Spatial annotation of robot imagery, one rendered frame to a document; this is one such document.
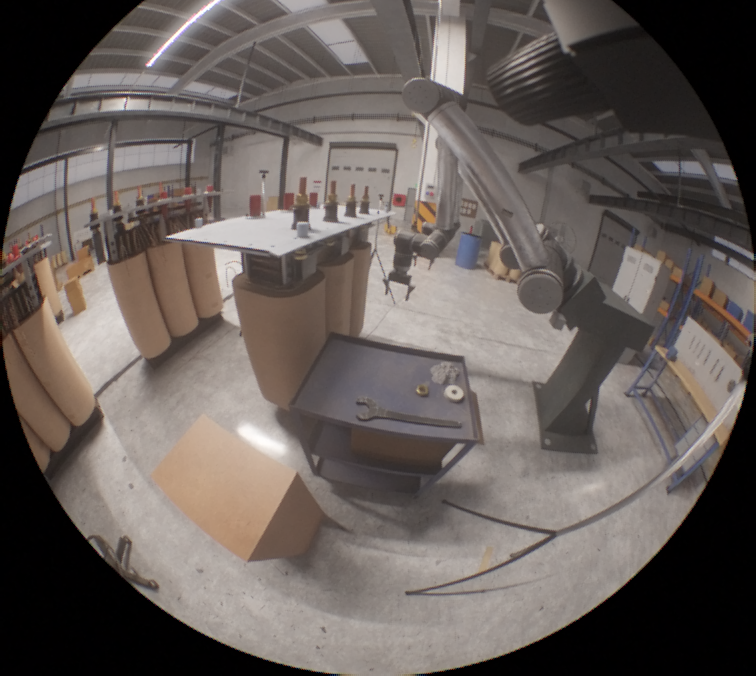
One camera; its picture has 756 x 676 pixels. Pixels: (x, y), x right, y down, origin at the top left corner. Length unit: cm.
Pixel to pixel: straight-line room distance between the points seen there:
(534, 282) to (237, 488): 113
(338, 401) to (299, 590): 123
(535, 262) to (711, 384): 384
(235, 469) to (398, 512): 110
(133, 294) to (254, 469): 187
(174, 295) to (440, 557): 287
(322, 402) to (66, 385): 217
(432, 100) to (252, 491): 125
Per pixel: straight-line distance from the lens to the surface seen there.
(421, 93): 88
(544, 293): 92
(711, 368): 434
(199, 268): 255
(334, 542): 152
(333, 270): 134
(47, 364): 233
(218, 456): 72
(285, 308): 100
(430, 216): 616
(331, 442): 112
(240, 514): 65
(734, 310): 734
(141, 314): 232
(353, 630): 165
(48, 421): 259
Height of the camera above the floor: 152
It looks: 27 degrees down
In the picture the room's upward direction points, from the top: 7 degrees clockwise
